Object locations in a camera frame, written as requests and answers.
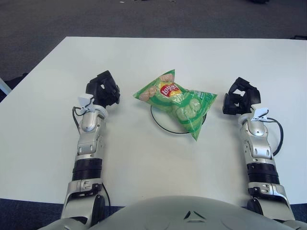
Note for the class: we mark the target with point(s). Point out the grey robot torso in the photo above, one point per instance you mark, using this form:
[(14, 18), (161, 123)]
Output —
[(182, 213)]

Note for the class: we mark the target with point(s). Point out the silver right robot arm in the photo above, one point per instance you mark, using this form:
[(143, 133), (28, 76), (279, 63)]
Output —
[(259, 151)]

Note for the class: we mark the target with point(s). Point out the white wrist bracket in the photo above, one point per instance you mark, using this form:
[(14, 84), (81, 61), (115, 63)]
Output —
[(85, 100), (260, 113)]

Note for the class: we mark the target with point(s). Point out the green potato chips bag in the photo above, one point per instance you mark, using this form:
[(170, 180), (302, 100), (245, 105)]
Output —
[(182, 103)]

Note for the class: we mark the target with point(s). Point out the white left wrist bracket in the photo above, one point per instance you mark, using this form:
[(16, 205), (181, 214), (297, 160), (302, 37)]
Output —
[(85, 100)]

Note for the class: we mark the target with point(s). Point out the black office chair base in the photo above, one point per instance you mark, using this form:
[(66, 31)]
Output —
[(301, 37)]

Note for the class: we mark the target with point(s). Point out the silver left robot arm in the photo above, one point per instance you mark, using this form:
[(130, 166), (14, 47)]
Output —
[(90, 143)]

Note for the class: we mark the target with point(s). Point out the white neighbouring table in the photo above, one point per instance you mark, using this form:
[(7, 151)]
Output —
[(4, 87)]

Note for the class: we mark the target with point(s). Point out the white plate black rim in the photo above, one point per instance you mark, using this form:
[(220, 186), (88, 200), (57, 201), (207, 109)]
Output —
[(165, 119)]

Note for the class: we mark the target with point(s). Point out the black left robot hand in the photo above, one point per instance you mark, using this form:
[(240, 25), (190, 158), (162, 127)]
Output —
[(105, 93)]

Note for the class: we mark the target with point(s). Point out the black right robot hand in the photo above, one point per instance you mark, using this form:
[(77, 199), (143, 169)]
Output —
[(253, 97)]

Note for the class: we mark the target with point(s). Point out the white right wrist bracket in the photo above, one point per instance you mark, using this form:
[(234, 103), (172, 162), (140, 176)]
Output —
[(260, 113)]

